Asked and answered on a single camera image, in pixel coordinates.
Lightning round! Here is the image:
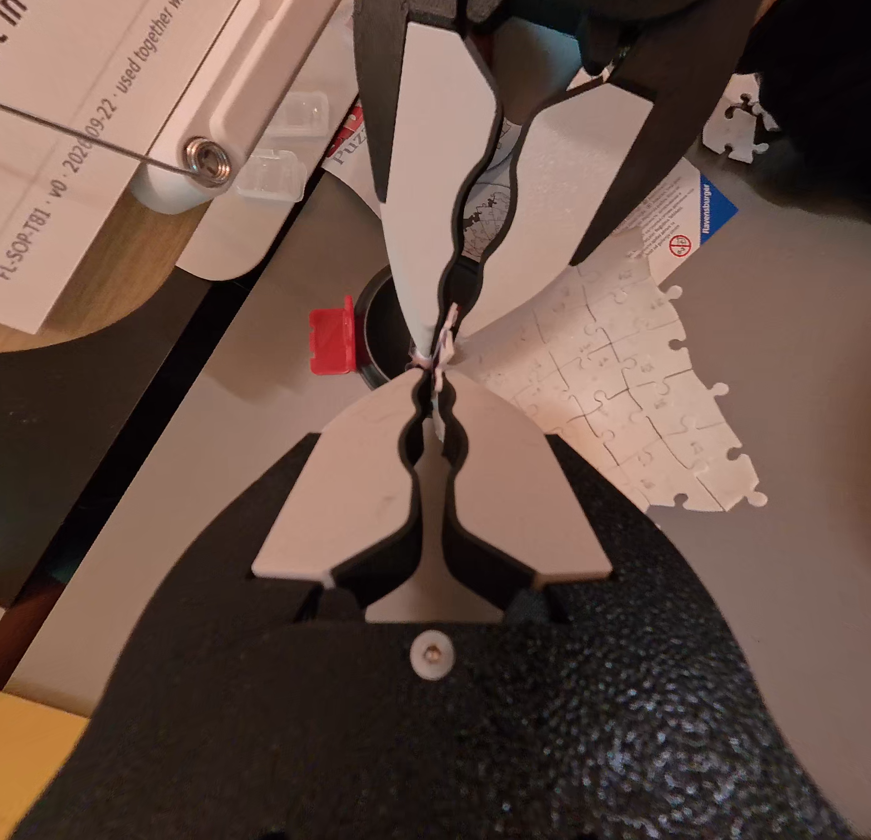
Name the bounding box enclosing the pile of puzzle pieces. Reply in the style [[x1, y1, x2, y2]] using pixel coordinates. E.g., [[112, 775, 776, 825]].
[[703, 92, 781, 165]]

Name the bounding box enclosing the metal wire clip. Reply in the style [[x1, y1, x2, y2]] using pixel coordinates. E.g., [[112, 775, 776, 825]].
[[0, 104, 231, 186]]

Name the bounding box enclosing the black round ball stand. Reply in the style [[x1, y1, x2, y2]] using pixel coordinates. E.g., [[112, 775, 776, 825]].
[[355, 255, 487, 388]]

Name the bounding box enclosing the partly built white puzzle ball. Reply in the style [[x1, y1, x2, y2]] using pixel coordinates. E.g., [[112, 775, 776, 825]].
[[476, 262, 768, 514]]

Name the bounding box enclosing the person's right forearm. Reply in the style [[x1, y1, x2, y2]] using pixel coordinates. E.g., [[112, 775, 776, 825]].
[[737, 0, 871, 207]]

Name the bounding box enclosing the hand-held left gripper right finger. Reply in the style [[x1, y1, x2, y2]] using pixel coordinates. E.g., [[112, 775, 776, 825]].
[[430, 369, 615, 611]]

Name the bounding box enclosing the red plastic clip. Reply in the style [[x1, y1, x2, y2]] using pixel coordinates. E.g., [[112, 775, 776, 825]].
[[309, 296, 356, 376]]

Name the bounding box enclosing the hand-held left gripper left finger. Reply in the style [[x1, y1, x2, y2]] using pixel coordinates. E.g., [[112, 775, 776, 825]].
[[250, 367, 428, 608]]

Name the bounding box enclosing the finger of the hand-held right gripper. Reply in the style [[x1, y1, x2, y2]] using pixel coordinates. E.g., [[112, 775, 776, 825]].
[[377, 20, 504, 371], [448, 70, 657, 344]]

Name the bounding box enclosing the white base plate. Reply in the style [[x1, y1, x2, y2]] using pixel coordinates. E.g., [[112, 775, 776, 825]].
[[176, 0, 372, 283]]

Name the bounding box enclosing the puzzle piece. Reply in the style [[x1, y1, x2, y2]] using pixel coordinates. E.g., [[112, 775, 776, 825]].
[[410, 303, 458, 446]]

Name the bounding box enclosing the folded puzzle instruction leaflet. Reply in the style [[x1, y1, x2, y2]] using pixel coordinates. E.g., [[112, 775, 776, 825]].
[[321, 98, 739, 290]]

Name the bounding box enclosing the yellow plastic bin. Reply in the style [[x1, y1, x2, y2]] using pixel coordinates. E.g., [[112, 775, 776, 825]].
[[0, 692, 91, 840]]

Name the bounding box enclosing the printed task instruction sheet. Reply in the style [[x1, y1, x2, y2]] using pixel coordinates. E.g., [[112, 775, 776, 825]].
[[0, 0, 263, 334]]

